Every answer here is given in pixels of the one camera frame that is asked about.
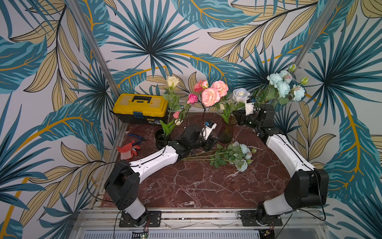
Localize left aluminium frame post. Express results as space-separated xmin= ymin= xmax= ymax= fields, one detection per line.
xmin=67 ymin=0 xmax=120 ymax=99

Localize blue handled pliers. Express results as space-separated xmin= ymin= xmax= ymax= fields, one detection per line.
xmin=127 ymin=133 xmax=146 ymax=144

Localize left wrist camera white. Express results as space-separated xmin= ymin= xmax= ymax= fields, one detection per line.
xmin=201 ymin=120 xmax=217 ymax=140

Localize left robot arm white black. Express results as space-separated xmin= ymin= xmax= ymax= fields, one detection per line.
xmin=104 ymin=120 xmax=217 ymax=226

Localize pink rose stem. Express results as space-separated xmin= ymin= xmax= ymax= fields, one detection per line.
xmin=173 ymin=80 xmax=209 ymax=125

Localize large pale blue rose stem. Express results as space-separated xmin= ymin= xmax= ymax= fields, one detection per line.
xmin=183 ymin=144 xmax=258 ymax=163

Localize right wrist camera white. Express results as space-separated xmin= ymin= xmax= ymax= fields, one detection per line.
xmin=245 ymin=102 xmax=254 ymax=116

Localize right aluminium frame post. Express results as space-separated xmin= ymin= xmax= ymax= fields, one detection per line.
xmin=282 ymin=1 xmax=340 ymax=68

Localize cream rose stem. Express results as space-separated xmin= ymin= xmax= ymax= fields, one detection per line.
xmin=160 ymin=76 xmax=185 ymax=140

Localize aluminium frame post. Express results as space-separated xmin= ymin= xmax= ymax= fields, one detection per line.
xmin=67 ymin=0 xmax=120 ymax=99
xmin=282 ymin=1 xmax=340 ymax=68

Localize light blue peony bunch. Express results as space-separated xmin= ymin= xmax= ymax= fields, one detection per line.
xmin=254 ymin=64 xmax=309 ymax=107

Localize aluminium frame rail front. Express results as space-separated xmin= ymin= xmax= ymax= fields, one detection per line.
xmin=69 ymin=208 xmax=332 ymax=239

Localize black ceramic vase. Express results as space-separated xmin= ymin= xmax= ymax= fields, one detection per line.
xmin=154 ymin=129 xmax=169 ymax=149

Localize dark red glass vase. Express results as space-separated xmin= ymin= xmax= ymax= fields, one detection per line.
xmin=218 ymin=114 xmax=236 ymax=144

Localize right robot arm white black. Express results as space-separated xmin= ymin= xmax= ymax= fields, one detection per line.
xmin=233 ymin=104 xmax=329 ymax=221

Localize yellow black toolbox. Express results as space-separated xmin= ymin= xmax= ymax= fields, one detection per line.
xmin=112 ymin=93 xmax=169 ymax=125

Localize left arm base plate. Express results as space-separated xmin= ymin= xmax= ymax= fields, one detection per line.
xmin=119 ymin=211 xmax=162 ymax=228

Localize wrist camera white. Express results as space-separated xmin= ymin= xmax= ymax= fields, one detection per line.
xmin=245 ymin=102 xmax=254 ymax=116
xmin=201 ymin=120 xmax=217 ymax=140

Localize pink peach peony stem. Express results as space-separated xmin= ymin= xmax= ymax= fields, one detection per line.
xmin=202 ymin=81 xmax=229 ymax=107

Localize lavender white rose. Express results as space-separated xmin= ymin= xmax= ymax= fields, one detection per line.
xmin=232 ymin=88 xmax=251 ymax=103

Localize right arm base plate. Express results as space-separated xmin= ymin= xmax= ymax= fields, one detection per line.
xmin=238 ymin=210 xmax=283 ymax=227

